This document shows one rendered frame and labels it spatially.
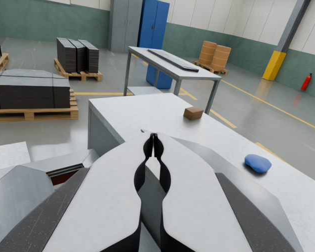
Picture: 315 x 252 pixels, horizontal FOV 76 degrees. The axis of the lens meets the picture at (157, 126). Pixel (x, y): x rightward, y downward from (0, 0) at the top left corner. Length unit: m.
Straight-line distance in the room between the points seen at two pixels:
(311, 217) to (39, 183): 0.98
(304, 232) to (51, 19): 8.32
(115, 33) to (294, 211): 7.78
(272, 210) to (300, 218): 0.11
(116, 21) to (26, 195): 7.50
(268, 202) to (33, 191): 0.84
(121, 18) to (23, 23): 3.13
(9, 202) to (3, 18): 7.84
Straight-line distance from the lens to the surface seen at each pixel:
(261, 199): 0.76
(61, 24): 8.47
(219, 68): 8.07
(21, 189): 0.96
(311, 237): 0.80
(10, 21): 8.52
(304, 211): 0.87
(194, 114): 1.12
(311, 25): 9.72
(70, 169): 1.03
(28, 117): 3.13
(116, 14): 8.08
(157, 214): 0.78
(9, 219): 0.88
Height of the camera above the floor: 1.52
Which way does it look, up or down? 28 degrees down
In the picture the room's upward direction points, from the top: 12 degrees clockwise
